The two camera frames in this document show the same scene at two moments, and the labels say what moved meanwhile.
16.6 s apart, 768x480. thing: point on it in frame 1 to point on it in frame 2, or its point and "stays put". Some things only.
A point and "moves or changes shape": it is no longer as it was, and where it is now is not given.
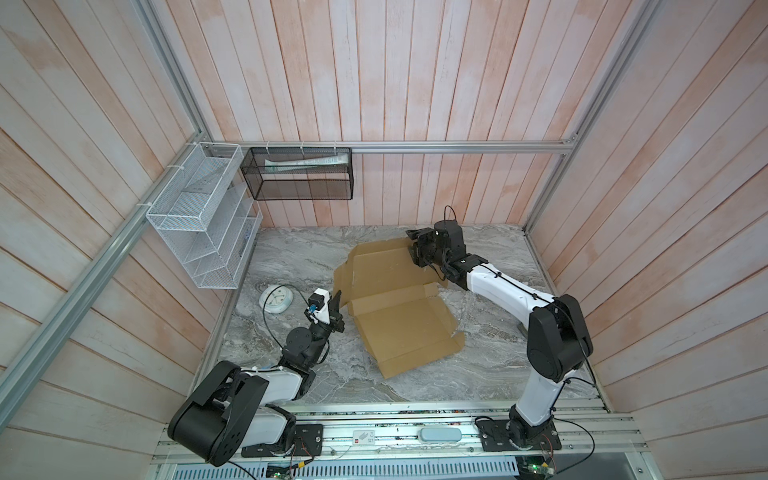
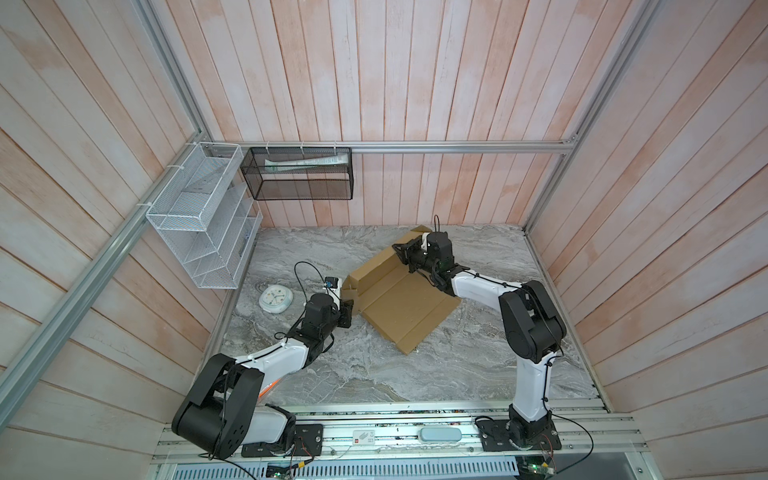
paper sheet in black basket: [279, 165] stays put
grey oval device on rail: [440, 434] stays put
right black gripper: [423, 235] to [406, 250]
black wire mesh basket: [299, 173] stays put
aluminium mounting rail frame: [428, 442] stays put
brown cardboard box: [395, 306] moves or changes shape
